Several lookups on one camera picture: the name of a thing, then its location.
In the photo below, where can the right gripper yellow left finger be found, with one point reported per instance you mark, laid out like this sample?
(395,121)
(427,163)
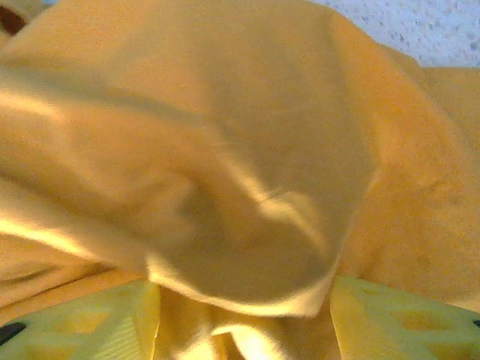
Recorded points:
(75,330)

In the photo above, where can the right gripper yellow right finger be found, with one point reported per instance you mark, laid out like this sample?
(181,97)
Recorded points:
(405,330)

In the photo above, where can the yellow t-shirt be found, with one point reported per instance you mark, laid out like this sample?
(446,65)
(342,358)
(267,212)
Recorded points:
(225,112)

